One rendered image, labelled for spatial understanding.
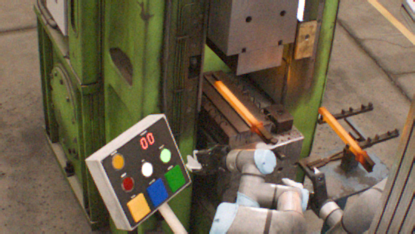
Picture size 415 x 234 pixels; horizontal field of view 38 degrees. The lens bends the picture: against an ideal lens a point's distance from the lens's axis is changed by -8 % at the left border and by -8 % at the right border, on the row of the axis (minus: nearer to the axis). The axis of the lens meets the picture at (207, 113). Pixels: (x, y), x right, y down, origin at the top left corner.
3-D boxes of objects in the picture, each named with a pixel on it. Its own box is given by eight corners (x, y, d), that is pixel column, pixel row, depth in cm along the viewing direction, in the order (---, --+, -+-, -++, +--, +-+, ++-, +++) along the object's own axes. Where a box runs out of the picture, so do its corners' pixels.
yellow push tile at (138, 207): (151, 211, 219) (142, 193, 217) (137, 222, 214) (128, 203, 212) (147, 210, 221) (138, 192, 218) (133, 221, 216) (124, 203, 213)
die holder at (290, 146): (287, 209, 296) (304, 136, 269) (217, 235, 280) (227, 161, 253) (230, 141, 334) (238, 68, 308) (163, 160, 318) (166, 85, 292)
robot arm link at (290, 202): (316, 223, 150) (310, 181, 199) (272, 216, 152) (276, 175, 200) (305, 265, 152) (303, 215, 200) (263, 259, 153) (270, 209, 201)
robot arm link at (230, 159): (253, 165, 207) (238, 178, 202) (241, 165, 211) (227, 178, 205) (245, 145, 205) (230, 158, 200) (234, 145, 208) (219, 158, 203)
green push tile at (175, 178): (186, 182, 233) (179, 164, 230) (173, 193, 228) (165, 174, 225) (183, 182, 234) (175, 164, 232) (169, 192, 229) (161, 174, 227)
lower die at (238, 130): (269, 137, 267) (272, 121, 262) (227, 149, 259) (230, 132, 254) (220, 84, 296) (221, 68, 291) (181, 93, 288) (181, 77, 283)
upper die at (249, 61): (281, 65, 246) (284, 44, 240) (236, 75, 238) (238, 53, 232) (227, 16, 275) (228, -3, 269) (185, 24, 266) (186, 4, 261)
